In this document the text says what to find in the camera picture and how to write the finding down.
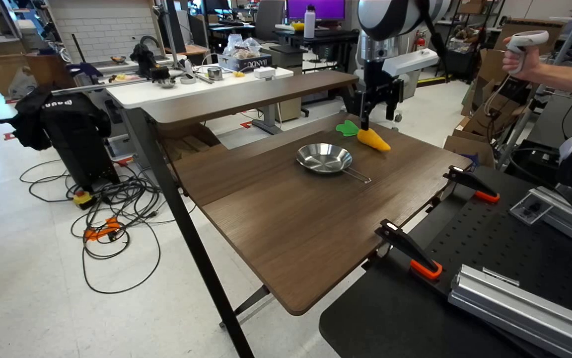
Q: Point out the white work table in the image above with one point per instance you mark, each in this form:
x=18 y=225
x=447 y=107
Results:
x=167 y=89

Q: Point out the black metal table leg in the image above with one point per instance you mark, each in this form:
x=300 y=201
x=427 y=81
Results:
x=183 y=219

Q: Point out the black orange-tipped spring clamp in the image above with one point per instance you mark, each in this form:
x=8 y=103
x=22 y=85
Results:
x=405 y=244
x=467 y=179

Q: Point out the black perforated mounting board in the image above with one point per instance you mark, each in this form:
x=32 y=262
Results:
x=391 y=318

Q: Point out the clear plastic bag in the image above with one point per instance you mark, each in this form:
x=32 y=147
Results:
x=240 y=46

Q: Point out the orange carrot plush toy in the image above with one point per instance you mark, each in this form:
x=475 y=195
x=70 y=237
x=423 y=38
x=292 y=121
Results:
x=374 y=139

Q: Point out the long aluminium extrusion rail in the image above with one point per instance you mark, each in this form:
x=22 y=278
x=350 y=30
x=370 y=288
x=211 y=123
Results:
x=530 y=310

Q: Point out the white pegboard panel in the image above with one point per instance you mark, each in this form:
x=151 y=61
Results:
x=99 y=30

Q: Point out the silver slanted stand pole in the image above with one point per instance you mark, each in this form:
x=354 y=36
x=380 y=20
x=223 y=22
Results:
x=528 y=111

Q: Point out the yellow power plug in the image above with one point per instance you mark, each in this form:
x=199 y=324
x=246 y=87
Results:
x=84 y=199

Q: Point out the black printed box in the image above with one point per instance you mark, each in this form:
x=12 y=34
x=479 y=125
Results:
x=256 y=63

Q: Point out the white handheld controller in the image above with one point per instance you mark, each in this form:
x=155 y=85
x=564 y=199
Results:
x=526 y=40

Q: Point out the black box under backpack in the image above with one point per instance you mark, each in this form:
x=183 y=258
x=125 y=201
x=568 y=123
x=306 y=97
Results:
x=84 y=159

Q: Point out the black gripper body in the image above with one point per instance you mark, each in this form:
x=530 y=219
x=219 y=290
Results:
x=380 y=81

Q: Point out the purple lit monitor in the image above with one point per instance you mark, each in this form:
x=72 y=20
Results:
x=316 y=10

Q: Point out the person's bare hand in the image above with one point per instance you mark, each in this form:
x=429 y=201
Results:
x=523 y=61

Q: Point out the silver corner bracket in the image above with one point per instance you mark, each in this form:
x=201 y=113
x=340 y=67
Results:
x=530 y=209

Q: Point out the silver metal cup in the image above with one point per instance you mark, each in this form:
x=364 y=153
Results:
x=213 y=71

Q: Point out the black tabletop device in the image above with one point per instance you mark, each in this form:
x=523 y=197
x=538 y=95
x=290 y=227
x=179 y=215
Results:
x=145 y=56

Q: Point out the white bottle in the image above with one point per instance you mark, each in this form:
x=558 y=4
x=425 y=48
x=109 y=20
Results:
x=310 y=22

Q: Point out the silver metal frying pan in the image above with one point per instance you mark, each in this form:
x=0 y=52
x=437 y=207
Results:
x=324 y=159

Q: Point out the brown cardboard box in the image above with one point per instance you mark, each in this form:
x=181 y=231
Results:
x=8 y=71
x=467 y=149
x=491 y=109

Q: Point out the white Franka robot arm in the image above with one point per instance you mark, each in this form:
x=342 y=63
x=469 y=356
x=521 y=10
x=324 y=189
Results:
x=387 y=16

